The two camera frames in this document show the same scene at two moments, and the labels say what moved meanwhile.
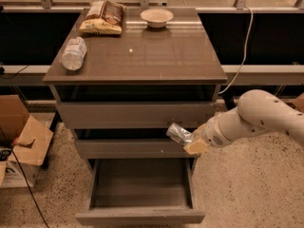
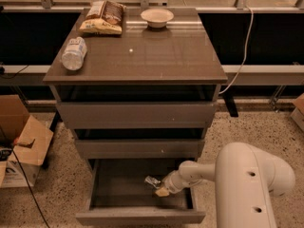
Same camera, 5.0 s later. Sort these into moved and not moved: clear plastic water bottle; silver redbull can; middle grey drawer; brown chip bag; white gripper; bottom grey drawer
Moved: white gripper; silver redbull can
Not moved: clear plastic water bottle; bottom grey drawer; brown chip bag; middle grey drawer
